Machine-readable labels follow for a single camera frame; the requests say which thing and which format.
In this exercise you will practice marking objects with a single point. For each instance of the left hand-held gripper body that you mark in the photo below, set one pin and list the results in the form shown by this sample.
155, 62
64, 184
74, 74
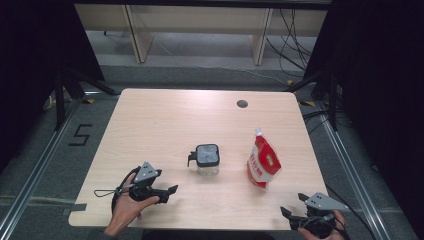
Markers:
145, 173

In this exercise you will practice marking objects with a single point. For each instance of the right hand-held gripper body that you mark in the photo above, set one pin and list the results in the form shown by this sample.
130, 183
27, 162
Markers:
321, 201

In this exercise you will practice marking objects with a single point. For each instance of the clear jar with black lid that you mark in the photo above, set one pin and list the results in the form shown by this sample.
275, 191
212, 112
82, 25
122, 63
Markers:
207, 156

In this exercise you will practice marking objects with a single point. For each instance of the red and white pouch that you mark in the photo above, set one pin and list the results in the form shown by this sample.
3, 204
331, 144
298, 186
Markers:
263, 161

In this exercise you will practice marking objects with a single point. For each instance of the person's right hand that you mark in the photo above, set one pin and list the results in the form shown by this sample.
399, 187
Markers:
333, 236

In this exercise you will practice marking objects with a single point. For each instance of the person's left hand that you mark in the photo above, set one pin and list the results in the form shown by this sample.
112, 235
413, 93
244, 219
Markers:
125, 210

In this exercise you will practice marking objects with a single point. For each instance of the grey floor tape strip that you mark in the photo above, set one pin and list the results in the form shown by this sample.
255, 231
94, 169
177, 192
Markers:
76, 208

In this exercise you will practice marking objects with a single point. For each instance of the yellow tape piece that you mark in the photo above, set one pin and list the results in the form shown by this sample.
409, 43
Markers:
89, 100
308, 103
290, 81

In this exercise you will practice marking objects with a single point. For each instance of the black metal stand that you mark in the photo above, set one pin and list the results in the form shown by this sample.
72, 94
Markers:
60, 100
332, 103

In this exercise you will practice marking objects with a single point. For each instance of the grey round table grommet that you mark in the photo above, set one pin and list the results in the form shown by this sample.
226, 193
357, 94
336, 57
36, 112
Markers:
242, 103

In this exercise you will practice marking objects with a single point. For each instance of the black curtain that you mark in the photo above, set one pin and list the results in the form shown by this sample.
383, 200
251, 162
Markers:
26, 66
383, 83

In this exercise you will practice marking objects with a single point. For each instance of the light wooden shelf unit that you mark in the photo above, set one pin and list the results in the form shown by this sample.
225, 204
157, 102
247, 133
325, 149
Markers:
140, 33

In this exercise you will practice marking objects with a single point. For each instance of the aluminium floor rail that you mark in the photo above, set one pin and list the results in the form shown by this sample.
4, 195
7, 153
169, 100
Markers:
36, 173
353, 173

